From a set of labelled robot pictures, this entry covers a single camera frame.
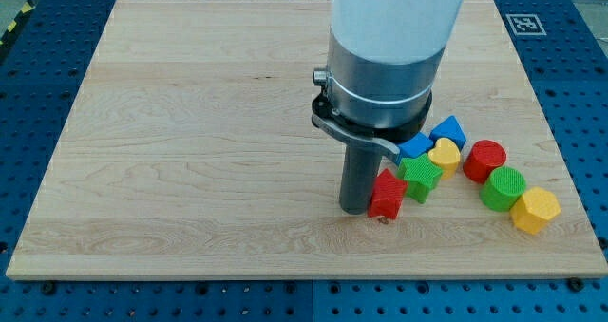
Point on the yellow heart block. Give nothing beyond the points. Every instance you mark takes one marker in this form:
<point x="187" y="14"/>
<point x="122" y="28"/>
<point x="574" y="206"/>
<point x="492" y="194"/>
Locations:
<point x="446" y="155"/>

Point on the red cylinder block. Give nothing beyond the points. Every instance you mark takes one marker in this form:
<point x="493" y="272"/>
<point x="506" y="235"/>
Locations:
<point x="483" y="158"/>

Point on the light wooden board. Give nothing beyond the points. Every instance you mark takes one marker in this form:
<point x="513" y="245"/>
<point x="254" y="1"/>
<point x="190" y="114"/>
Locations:
<point x="189" y="154"/>

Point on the blue cube block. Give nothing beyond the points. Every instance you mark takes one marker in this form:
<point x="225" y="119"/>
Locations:
<point x="449" y="128"/>
<point x="415" y="147"/>

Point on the blue cube block right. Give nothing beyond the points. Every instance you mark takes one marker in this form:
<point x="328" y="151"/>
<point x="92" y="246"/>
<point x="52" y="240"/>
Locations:
<point x="449" y="128"/>

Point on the white fiducial marker tag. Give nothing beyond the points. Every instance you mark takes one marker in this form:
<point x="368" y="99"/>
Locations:
<point x="525" y="24"/>

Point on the black yellow hazard tape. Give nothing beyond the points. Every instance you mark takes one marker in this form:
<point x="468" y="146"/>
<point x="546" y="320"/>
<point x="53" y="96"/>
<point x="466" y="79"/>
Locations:
<point x="17" y="24"/>

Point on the red star block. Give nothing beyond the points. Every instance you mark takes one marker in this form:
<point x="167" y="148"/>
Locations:
<point x="387" y="195"/>

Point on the green star block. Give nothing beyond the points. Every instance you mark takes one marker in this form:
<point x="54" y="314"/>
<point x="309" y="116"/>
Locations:
<point x="421" y="175"/>

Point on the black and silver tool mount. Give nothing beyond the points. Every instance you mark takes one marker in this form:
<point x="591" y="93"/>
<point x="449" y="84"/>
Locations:
<point x="387" y="142"/>

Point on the green cylinder block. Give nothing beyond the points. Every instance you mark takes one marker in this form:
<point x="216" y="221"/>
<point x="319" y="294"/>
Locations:
<point x="502" y="189"/>

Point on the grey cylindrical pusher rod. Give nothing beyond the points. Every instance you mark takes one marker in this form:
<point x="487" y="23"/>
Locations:
<point x="360" y="169"/>

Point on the blue cube block left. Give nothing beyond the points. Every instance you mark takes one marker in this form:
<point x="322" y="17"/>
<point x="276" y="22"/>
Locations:
<point x="415" y="147"/>

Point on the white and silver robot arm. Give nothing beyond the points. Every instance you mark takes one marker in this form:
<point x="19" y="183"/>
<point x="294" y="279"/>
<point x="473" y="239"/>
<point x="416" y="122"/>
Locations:
<point x="376" y="86"/>

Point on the yellow hexagon block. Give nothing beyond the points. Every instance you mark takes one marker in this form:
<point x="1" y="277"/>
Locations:
<point x="534" y="210"/>

